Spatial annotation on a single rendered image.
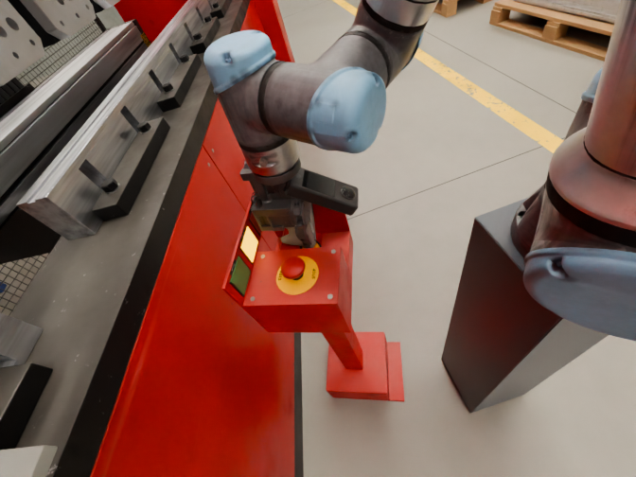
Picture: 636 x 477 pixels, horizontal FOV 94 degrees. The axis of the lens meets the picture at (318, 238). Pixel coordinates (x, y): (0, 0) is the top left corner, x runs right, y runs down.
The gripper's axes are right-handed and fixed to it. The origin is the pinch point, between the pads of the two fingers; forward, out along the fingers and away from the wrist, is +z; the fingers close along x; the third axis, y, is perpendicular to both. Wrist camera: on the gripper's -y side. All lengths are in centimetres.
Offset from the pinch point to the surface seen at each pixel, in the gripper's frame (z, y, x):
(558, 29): 54, -140, -216
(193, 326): 3.9, 22.2, 15.7
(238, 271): -8.1, 9.4, 11.1
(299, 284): -5.0, 0.2, 11.7
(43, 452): -26.2, 8.7, 34.7
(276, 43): 20, 44, -168
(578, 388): 67, -73, 9
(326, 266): -5.2, -4.0, 8.5
